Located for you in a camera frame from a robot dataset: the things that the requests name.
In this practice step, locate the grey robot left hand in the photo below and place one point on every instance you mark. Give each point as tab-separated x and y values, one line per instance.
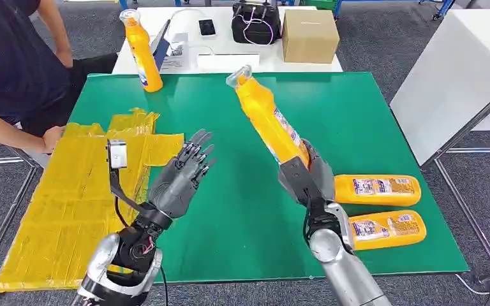
173	190

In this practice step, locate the person's left hand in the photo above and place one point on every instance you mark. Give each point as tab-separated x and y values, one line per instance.
65	58

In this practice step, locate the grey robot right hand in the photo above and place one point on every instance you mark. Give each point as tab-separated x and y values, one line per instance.
323	177

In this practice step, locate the person's right hand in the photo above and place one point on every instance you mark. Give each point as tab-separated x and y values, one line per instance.
54	139

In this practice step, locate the orange drink bottle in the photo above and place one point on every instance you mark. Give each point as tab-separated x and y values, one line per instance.
376	190
388	230
266	118
145	55

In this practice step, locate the person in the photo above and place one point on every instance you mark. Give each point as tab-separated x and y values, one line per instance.
12	63

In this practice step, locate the green table mat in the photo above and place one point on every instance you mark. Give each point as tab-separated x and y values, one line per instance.
236	202

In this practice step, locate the yellow taped sheet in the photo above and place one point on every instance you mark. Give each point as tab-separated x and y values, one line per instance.
71	211

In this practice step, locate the blue tablet with cover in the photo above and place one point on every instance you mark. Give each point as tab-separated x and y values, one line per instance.
163	46

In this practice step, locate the printed paper leaflet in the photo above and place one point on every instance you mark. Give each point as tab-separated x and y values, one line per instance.
177	57

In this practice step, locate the flat white box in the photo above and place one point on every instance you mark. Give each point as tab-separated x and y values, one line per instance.
228	62

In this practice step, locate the brown cardboard box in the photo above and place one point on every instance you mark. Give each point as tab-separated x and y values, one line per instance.
310	37

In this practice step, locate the black smartphone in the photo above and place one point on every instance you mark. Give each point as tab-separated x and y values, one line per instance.
207	27

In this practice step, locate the white desk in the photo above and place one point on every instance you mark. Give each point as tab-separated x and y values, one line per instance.
228	46

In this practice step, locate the white side table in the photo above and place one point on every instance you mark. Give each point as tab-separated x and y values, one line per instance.
452	76

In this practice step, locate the black bag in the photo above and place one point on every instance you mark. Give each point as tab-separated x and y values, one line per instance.
255	25

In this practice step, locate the green crate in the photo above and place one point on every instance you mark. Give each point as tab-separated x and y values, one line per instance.
321	3

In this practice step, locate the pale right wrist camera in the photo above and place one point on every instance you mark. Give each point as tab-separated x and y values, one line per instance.
295	177

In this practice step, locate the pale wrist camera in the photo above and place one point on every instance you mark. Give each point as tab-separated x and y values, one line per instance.
117	154
295	177

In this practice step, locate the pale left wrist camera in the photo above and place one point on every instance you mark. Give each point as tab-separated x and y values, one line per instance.
117	154

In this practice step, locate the grey metal bench frame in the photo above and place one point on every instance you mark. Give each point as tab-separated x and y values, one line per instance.
6	219

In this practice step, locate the grey metal table frame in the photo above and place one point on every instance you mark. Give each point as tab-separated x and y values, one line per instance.
464	211

